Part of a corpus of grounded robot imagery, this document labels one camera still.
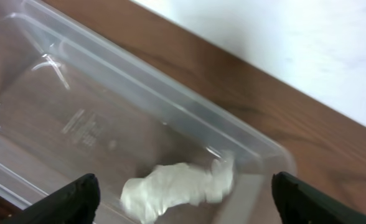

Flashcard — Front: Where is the clear plastic container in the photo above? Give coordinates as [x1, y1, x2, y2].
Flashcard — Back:
[0, 1, 296, 223]

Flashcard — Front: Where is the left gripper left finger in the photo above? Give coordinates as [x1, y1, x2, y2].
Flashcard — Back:
[1, 173, 100, 224]

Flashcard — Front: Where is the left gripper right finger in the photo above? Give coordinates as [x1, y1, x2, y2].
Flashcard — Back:
[271, 172, 366, 224]

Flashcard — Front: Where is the white tissue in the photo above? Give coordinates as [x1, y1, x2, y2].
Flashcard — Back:
[120, 151, 235, 223]

